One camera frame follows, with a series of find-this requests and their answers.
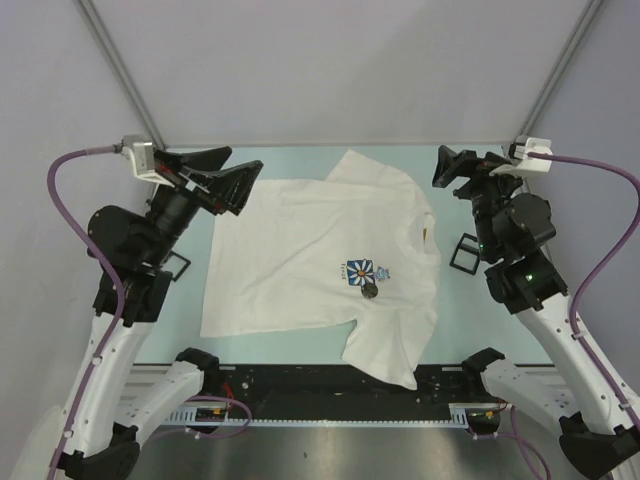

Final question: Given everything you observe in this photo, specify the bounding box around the left black display box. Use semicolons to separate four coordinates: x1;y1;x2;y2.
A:
162;251;191;282

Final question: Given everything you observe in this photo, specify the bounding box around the dark round brooch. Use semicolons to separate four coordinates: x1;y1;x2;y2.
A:
361;283;379;299

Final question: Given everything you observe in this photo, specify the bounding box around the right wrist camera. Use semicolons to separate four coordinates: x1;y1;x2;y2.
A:
490;135;552;179

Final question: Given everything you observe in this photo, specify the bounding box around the aluminium front rail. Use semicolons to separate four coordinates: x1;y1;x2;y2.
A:
119;363;571;401

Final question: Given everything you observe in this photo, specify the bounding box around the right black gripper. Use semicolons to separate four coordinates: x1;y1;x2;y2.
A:
431;146;528;257

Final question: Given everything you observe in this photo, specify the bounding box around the white t-shirt with flower print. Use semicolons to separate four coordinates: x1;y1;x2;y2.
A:
200;150;441;390

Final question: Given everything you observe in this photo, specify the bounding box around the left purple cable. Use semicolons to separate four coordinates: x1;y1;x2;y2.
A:
46;145;127;469

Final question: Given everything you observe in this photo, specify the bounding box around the black display box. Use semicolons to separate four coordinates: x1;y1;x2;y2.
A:
162;251;191;282
449;233;481;276

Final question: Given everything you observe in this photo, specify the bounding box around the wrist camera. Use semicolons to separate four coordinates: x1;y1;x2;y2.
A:
490;135;552;179
120;135;162;184

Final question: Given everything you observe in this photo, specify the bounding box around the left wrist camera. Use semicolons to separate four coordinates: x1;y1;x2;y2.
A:
120;135;162;184

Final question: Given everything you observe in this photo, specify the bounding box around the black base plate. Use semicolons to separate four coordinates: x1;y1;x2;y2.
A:
204;364;498;420

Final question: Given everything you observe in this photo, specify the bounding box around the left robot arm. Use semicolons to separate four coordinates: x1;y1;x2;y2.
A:
12;137;263;479

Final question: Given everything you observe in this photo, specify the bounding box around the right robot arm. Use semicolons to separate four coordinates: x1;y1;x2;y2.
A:
432;137;639;479

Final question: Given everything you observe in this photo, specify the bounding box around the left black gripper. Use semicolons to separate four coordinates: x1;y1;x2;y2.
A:
143;146;264;262

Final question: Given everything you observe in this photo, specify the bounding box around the grey slotted cable duct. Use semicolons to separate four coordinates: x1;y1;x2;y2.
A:
161;405;505;435

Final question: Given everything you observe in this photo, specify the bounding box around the right black display box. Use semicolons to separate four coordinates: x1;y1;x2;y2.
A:
449;233;481;276

